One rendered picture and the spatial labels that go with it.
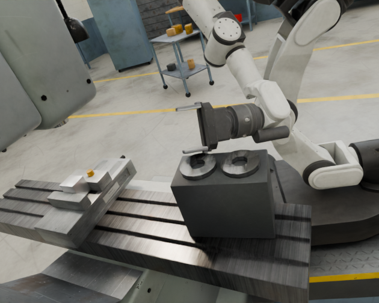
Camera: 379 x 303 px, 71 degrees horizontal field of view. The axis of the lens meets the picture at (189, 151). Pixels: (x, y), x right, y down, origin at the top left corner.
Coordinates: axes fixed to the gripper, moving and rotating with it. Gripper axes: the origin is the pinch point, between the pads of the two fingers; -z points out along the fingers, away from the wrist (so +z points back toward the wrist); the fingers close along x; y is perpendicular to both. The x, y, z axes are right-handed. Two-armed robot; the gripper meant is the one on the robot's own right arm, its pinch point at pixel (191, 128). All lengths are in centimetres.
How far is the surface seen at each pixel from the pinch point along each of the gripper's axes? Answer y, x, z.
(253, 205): 11.7, -18.9, 7.6
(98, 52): -938, 324, 22
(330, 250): -25, -61, 62
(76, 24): -14.3, 32.3, -22.4
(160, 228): -11.9, -26.9, -10.2
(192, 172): 5.3, -10.0, -3.2
